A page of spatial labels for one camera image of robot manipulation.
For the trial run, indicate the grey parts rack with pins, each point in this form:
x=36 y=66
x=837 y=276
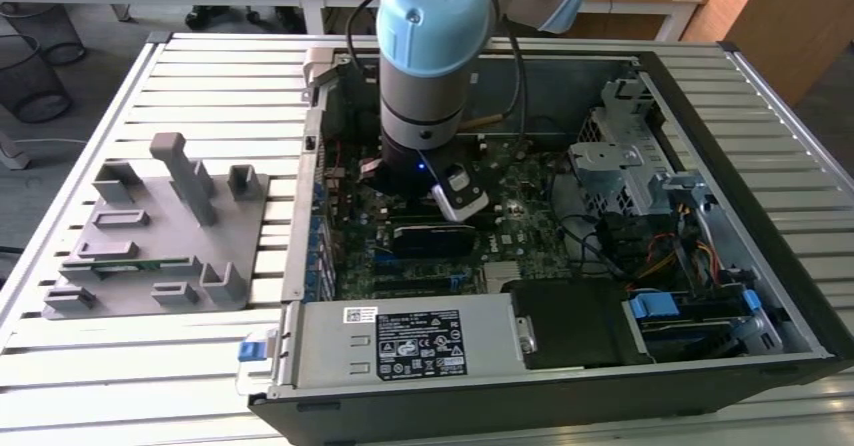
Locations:
x=167 y=266

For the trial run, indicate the grey plastic bracket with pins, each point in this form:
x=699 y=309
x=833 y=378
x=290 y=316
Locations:
x=681 y=182

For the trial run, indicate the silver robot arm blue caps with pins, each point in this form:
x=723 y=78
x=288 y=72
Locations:
x=427 y=16

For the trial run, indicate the small graphics card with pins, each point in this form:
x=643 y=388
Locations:
x=434 y=241

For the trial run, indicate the hard disk in blue carrier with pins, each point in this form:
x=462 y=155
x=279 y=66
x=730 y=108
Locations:
x=655 y=308

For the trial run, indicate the silver finned heatsink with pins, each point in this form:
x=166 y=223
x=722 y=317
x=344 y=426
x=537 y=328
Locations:
x=503 y=272

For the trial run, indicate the blue case latch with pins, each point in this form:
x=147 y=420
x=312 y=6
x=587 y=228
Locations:
x=252 y=351

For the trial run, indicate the black-faced white wrist camera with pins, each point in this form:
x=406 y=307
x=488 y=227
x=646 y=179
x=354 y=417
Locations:
x=467 y=206

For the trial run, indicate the silver metal drive cage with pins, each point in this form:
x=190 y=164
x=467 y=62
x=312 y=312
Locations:
x=603 y=158

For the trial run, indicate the green RAM stick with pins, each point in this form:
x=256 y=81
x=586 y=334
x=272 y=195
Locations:
x=143 y=265

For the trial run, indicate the green motherboard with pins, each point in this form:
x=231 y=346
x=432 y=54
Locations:
x=541 y=246

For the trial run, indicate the black expansion slot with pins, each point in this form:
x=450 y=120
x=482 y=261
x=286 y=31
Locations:
x=410 y=283

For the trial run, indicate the wooden cabinet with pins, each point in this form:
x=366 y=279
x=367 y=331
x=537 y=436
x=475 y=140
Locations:
x=801 y=26

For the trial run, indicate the grey case latch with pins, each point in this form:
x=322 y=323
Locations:
x=319 y=63

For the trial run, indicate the coin cell battery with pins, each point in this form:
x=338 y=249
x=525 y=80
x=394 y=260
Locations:
x=518 y=150

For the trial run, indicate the blue expansion slot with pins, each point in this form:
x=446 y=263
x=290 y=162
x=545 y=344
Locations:
x=382 y=255

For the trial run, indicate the black PC case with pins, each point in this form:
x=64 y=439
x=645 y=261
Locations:
x=467 y=416

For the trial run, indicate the black office chair base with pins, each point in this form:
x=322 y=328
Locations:
x=198 y=17

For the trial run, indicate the silver power supply unit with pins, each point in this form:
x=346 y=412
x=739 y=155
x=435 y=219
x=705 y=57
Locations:
x=320 y=326

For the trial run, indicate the black plastic air shroud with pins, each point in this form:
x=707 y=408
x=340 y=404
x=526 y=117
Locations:
x=574 y=321

